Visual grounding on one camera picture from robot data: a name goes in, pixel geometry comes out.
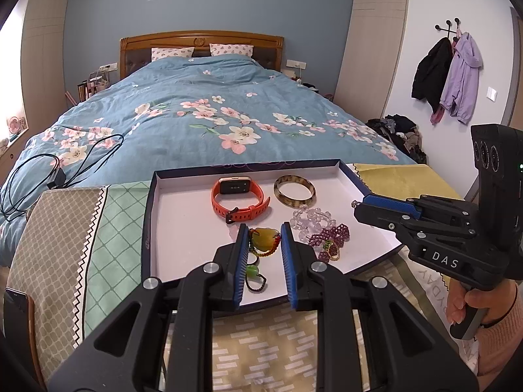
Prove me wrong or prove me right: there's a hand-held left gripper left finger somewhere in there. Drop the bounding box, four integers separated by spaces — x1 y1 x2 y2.
48 224 251 392

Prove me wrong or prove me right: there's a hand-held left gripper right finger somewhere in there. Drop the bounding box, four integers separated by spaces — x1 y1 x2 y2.
281 224 479 392

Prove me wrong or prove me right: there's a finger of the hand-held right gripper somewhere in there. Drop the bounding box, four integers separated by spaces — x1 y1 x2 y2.
351 194 477 223
354 207 477 251

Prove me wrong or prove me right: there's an amber pendant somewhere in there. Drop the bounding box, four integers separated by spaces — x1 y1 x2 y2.
250 229 282 259

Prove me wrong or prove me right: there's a purple bead bracelet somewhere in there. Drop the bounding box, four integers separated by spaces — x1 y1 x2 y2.
307 224 351 263

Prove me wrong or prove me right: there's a clear crystal bead bracelet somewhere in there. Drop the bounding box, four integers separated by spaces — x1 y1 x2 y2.
290 207 332 241

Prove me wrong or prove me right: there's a shallow white box tray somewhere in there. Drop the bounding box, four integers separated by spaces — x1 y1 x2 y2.
141 159 405 309

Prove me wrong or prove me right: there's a person's right forearm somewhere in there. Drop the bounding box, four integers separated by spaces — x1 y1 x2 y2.
476 290 523 378

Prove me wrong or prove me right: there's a person's right hand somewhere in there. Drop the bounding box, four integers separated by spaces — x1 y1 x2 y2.
446 281 518 327

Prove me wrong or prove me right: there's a yellow patterned cloth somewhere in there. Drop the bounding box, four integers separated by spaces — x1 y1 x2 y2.
163 163 481 392

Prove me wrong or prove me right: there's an orange smartwatch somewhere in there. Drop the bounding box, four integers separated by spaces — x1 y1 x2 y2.
211 175 271 223

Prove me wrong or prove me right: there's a tortoiseshell bangle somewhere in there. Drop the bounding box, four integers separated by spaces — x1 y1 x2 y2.
273 174 316 209

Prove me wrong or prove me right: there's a pile of clothes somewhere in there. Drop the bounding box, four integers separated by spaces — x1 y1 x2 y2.
365 114 428 164

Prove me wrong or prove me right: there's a black jacket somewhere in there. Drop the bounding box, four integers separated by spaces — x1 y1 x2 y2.
411 38 453 113

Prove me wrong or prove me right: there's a purple jacket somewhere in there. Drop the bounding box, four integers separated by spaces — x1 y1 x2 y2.
430 32 483 125

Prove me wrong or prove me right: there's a beige wardrobe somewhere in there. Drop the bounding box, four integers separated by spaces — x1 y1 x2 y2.
20 0 76 131
335 0 409 119

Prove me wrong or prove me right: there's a blue floral blanket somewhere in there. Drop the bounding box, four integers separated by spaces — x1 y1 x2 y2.
0 54 417 268

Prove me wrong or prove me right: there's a green and beige patterned cloth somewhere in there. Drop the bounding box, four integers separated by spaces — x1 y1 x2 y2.
6 182 154 380

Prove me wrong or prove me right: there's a dotted white pillow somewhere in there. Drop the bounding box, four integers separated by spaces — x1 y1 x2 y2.
151 47 194 63
210 43 255 58

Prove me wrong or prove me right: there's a clear acrylic organizer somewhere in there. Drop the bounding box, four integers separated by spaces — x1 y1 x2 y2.
88 71 110 91

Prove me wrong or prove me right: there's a wooden headboard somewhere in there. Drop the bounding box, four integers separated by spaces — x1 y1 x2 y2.
120 30 284 79

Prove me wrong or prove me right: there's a pink round object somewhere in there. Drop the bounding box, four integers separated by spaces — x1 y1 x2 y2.
6 116 29 137

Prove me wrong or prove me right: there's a green bead black cord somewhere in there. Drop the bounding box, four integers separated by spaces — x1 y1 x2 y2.
244 253 268 293

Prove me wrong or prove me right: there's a black cable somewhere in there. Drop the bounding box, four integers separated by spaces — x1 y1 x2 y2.
0 133 124 217

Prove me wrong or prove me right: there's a black wall coat rack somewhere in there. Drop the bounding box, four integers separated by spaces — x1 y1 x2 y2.
434 18 462 39

